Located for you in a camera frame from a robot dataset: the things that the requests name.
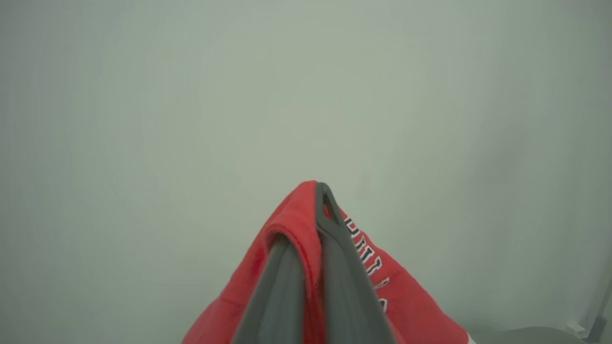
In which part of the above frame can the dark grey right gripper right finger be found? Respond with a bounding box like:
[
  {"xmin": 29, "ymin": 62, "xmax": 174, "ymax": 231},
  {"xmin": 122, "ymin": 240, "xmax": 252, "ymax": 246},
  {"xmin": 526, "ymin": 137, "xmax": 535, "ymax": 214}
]
[{"xmin": 314, "ymin": 182, "xmax": 398, "ymax": 344}]

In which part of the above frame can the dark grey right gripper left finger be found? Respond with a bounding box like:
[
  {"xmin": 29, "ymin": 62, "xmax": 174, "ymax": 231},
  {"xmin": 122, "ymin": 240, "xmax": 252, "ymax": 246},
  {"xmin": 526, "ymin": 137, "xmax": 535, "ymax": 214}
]
[{"xmin": 232, "ymin": 236, "xmax": 307, "ymax": 344}]

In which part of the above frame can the red white sports garment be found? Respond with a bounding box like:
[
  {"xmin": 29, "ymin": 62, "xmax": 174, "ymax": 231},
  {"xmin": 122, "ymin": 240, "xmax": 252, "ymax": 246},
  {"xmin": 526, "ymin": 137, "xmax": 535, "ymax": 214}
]
[{"xmin": 182, "ymin": 180, "xmax": 476, "ymax": 344}]

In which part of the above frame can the grey furniture leg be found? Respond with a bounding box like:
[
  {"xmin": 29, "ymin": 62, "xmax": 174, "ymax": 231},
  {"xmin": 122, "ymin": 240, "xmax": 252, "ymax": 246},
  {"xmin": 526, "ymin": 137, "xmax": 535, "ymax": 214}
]
[{"xmin": 565, "ymin": 272, "xmax": 612, "ymax": 343}]

